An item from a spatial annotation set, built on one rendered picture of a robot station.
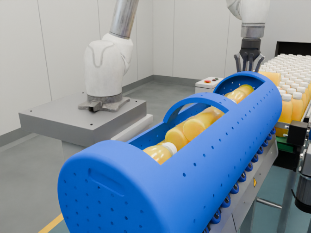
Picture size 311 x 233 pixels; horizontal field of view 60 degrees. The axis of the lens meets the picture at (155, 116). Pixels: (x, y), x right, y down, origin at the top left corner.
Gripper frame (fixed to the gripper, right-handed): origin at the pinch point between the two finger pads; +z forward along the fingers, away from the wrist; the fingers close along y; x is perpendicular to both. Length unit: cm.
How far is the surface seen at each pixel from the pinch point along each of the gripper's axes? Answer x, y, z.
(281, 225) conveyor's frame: -42, -22, 98
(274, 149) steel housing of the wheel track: -5.7, -14.9, 28.7
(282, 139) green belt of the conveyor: -13.0, -16.4, 26.2
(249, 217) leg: 3, -10, 64
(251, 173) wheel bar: 28.9, -13.6, 23.8
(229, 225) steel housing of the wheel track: 54, -15, 28
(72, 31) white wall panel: -150, 291, -7
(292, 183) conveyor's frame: -42, -23, 65
